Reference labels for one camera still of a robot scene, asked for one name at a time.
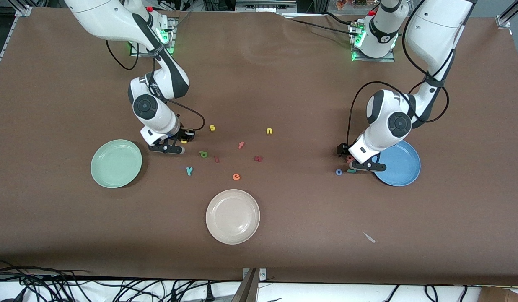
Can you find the blue plate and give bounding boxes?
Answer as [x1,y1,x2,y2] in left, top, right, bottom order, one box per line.
[373,140,422,187]

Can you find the green plate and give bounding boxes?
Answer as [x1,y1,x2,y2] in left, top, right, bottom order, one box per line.
[90,139,143,189]

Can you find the beige plate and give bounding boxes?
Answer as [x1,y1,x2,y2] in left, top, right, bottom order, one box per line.
[205,189,261,245]

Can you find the grey metal box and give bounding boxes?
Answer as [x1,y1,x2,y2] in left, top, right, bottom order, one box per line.
[235,0,298,13]

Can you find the grey metal beam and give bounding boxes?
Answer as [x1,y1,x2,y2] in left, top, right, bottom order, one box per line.
[231,268,259,302]

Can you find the brown cardboard box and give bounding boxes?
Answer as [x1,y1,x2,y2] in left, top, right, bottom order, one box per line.
[479,286,518,302]

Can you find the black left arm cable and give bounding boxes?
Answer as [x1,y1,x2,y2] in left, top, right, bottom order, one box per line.
[346,0,450,145]

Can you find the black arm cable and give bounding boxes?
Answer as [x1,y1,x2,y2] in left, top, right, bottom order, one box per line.
[346,0,450,145]
[105,40,206,131]

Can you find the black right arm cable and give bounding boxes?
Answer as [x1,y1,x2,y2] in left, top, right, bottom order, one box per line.
[105,40,206,131]

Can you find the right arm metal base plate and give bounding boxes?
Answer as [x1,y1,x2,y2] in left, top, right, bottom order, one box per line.
[129,19,176,57]

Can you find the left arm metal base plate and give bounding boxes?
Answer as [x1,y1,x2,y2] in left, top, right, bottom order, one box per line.
[350,21,396,62]

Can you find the black base power cable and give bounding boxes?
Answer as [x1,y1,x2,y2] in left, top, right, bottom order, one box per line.
[284,12,360,35]

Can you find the grey metal table bracket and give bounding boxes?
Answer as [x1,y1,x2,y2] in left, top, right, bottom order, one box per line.
[242,268,267,281]

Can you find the aluminium frame profile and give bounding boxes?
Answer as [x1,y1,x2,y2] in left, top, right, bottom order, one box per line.
[496,0,518,28]
[0,5,33,82]

